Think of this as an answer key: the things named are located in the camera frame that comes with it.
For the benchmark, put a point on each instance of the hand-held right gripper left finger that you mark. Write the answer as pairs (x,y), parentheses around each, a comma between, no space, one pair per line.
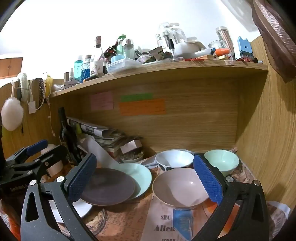
(83,178)

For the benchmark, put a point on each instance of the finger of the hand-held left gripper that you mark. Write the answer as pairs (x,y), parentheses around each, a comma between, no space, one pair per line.
(37,146)
(57,155)

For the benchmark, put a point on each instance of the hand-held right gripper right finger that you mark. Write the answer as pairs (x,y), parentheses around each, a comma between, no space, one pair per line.
(208,179)

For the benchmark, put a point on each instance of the mint green bowl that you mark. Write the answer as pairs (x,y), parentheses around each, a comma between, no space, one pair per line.
(222,160)

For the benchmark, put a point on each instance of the dark brown plate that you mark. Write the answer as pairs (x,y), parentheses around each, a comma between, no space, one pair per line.
(108,187)

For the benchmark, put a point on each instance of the white plate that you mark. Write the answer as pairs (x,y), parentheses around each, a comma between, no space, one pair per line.
(83,207)

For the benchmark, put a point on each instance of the pink bowl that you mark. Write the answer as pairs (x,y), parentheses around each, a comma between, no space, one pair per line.
(178,187)

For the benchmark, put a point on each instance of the white bowl with black dots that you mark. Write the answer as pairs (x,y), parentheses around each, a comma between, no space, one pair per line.
(173,158)

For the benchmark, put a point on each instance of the mint green plate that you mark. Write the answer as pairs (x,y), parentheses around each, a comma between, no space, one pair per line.
(141,178)

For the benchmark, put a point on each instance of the pink mug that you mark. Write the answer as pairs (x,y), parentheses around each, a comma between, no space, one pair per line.
(55,168)

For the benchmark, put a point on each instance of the dark wine bottle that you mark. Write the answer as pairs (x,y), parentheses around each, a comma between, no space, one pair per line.
(63,136)

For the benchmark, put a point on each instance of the grey paper sheet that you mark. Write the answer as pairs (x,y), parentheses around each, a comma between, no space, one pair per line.
(98,150)

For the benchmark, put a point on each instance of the white hanging tag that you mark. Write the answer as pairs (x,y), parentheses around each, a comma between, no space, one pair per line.
(32,107)

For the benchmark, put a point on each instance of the white fluffy pompom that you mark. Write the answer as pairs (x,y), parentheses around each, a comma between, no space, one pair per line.
(11,113)

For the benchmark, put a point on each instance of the stack of newspapers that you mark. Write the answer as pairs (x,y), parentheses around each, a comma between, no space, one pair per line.
(99,131)

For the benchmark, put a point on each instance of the small bowl of stones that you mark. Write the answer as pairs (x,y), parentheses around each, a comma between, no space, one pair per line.
(131,159)

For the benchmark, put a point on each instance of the patterned hair band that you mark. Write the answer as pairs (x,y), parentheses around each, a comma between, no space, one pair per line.
(42,90)

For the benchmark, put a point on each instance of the white small box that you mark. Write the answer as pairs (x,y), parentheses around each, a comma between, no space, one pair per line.
(130,146)

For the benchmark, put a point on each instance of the colour newspaper sheet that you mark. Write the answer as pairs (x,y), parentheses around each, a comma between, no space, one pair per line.
(166,222)

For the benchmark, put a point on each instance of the yellow hanging item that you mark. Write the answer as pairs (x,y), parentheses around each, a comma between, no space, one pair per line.
(48,87)

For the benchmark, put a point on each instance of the white fluffy pad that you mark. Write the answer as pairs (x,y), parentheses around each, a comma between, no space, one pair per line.
(22,85)

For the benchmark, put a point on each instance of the pink sticky note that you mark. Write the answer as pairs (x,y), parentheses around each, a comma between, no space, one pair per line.
(101,100)

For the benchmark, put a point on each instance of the small brown cylinder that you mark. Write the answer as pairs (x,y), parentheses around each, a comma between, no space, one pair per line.
(66,77)

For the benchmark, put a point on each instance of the small white spray bottle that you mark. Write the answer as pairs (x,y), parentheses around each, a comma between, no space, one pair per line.
(72,75)

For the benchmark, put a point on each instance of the black marker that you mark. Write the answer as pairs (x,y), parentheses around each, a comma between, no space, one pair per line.
(91,78)

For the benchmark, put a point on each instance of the teal liquid bottle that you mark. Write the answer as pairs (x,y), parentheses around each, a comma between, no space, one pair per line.
(78,69)

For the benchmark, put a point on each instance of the jar of blue beads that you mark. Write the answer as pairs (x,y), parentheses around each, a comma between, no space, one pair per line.
(87,69)

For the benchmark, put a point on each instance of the orange sticky note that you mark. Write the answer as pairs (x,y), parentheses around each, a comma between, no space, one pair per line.
(142,107)

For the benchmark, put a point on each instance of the green sticky note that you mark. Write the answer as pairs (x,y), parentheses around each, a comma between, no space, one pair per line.
(136,97)

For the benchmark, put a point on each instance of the clear plastic food container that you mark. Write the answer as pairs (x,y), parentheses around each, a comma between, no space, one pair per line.
(123,66)

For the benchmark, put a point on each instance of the clear glass bottle with cork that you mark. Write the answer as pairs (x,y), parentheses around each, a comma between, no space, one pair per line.
(98,51)

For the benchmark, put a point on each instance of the blue round tub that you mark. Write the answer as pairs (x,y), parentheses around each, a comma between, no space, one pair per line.
(117,57)

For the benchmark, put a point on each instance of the green pump bottle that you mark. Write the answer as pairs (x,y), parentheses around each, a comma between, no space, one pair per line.
(119,48)

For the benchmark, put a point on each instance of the clear rounded bottle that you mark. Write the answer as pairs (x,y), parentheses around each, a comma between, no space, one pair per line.
(128,49)

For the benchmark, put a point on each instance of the orange marker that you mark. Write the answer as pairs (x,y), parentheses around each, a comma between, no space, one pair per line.
(222,51)

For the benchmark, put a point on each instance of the round metal tin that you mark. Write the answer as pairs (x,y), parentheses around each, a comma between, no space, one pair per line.
(145,59)

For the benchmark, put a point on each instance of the white round container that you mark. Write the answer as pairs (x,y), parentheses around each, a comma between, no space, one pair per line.
(186,48)

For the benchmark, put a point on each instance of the clear glass bowl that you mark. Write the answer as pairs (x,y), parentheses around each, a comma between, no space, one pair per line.
(216,44)

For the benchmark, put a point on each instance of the blue plastic block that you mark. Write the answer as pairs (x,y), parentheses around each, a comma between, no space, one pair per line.
(244,47)

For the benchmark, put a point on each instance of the glass jar of sticks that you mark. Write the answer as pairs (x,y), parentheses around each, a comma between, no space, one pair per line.
(225,37)

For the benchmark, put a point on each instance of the clear plastic package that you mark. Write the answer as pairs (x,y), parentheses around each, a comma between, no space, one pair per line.
(170,32)

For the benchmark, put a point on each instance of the brown curtain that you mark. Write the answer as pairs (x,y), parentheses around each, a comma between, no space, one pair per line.
(275,34)

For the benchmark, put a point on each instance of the wooden wall cabinet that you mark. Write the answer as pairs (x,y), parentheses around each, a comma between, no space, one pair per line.
(11,67)

